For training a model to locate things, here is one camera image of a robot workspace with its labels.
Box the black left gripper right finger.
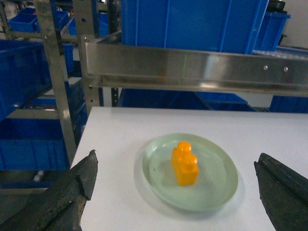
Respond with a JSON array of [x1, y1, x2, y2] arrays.
[[254, 153, 308, 231]]

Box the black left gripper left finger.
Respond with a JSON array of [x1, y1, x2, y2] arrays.
[[0, 150, 98, 231]]

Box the pale green round plate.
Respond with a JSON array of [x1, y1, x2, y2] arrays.
[[142, 133, 239, 212]]

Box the blue bin lower left shelf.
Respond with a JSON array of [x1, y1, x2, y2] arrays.
[[0, 119, 69, 170]]

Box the blue bin shelf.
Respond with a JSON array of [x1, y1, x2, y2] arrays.
[[0, 39, 51, 120], [0, 119, 69, 170]]

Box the orange yellow toy block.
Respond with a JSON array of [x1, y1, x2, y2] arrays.
[[171, 141, 199, 186]]

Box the blue bin upper left shelf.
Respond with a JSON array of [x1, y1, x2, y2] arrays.
[[0, 39, 51, 120]]

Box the stainless steel conveyor rail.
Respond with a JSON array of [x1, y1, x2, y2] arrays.
[[81, 33, 308, 96]]

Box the large blue crate on rail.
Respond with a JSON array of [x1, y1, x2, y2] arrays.
[[121, 0, 268, 54]]

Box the metal rack upright post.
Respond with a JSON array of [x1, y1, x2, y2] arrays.
[[34, 0, 77, 164]]

